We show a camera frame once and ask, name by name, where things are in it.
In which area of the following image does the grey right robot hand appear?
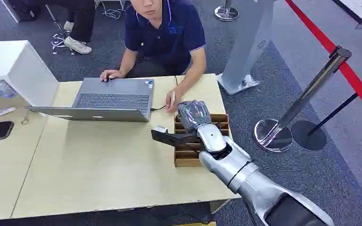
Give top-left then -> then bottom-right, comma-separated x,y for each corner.
177,100 -> 213,134

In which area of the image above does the person's left hand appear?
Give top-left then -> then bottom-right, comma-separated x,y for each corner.
165,89 -> 185,113

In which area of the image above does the person's hand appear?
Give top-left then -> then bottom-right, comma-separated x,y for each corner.
165,89 -> 185,113
99,69 -> 126,83

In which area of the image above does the wooden card box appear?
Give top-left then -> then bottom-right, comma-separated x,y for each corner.
173,113 -> 232,168

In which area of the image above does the grey laptop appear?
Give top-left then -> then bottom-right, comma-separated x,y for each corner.
26,77 -> 156,123

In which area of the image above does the person seated at desk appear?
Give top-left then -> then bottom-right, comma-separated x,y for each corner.
99,0 -> 207,113

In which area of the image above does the person's right hand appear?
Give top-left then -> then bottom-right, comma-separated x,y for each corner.
99,69 -> 126,83

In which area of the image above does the grey metal stand column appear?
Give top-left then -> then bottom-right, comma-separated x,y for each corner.
216,0 -> 276,96

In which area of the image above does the chrome stanchion base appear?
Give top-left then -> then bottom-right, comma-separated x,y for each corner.
214,0 -> 240,22

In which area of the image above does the yellow object under desk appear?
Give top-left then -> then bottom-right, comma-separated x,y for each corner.
171,221 -> 217,226

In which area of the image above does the person on chair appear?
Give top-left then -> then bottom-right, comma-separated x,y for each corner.
7,0 -> 96,56

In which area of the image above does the chrome chair base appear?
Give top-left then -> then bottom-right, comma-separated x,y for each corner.
45,4 -> 76,56

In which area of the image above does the red barrier belt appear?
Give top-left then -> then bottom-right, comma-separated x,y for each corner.
285,0 -> 362,126

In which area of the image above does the white cabinet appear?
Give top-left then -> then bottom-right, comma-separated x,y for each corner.
0,40 -> 59,107

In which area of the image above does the white counter with dark edge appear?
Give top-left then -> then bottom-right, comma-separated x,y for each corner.
331,0 -> 362,29

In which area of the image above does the chrome stanchion post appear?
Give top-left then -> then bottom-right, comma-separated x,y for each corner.
254,46 -> 353,153

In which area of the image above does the black stanchion post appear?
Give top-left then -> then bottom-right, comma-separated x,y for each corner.
291,71 -> 362,152

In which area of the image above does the white floor cable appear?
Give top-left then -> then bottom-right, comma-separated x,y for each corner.
100,0 -> 126,20

